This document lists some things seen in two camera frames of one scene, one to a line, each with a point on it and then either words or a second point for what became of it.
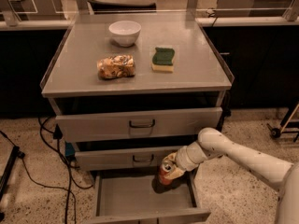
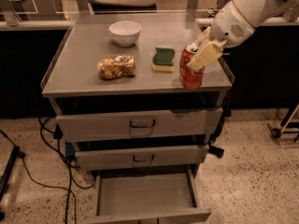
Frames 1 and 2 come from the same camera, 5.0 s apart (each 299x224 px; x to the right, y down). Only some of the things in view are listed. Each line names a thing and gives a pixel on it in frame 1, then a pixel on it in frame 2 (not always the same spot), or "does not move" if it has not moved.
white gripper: x=182 y=160 -> x=232 y=23
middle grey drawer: x=132 y=159 does not move
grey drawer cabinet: x=128 y=90 does not move
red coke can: x=166 y=168 -> x=191 y=78
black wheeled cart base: x=289 y=122 does not move
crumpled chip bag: x=117 y=66 does not move
